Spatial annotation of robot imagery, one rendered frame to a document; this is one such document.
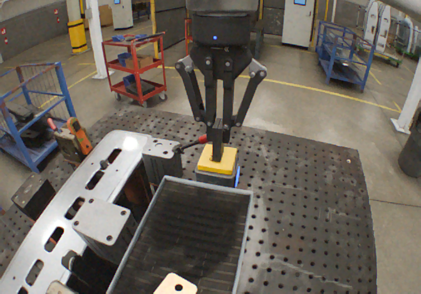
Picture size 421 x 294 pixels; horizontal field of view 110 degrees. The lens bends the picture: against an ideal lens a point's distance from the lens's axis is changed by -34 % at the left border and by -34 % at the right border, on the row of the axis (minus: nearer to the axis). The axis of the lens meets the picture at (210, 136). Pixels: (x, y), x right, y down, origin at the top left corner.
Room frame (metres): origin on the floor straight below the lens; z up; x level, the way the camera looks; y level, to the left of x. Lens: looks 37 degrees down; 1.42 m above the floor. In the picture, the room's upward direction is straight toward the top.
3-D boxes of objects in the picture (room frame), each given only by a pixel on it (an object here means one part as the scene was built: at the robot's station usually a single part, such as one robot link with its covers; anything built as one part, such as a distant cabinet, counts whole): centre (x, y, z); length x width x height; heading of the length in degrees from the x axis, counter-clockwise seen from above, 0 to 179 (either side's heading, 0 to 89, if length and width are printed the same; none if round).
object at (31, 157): (1.69, 2.21, 0.47); 1.20 x 0.80 x 0.95; 72
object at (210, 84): (0.29, 0.00, 1.28); 0.04 x 0.01 x 0.11; 166
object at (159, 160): (0.43, 0.13, 0.88); 0.11 x 0.10 x 0.36; 76
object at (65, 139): (0.51, 0.47, 0.88); 0.15 x 0.11 x 0.36; 76
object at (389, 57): (6.64, -6.11, 0.88); 1.91 x 1.00 x 1.76; 69
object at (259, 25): (5.59, -0.88, 0.57); 1.86 x 0.90 x 1.14; 164
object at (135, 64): (2.69, 0.99, 0.49); 0.81 x 0.47 x 0.97; 55
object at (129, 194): (0.51, 0.28, 0.84); 0.18 x 0.06 x 0.29; 76
